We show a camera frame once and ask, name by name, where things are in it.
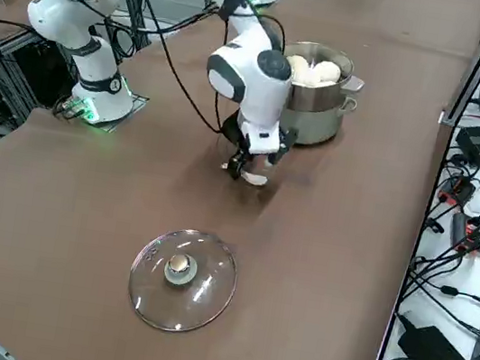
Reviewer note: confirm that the white ceramic spoon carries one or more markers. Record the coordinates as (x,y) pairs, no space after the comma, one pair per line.
(258,180)

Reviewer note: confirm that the black orange power module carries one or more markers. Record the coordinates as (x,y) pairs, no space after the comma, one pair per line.
(457,191)

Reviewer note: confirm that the stainless steel steamer pot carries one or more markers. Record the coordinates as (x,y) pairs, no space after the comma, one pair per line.
(313,123)

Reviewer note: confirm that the glass pot lid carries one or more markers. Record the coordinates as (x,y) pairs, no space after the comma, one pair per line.
(203,297)

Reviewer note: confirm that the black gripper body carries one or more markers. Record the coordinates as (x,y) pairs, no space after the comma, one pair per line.
(236,131)

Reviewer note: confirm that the white steamed bun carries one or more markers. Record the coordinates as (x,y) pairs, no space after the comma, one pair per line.
(329,85)
(308,81)
(327,70)
(298,67)

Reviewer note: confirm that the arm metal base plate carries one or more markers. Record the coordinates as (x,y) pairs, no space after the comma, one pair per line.
(134,108)

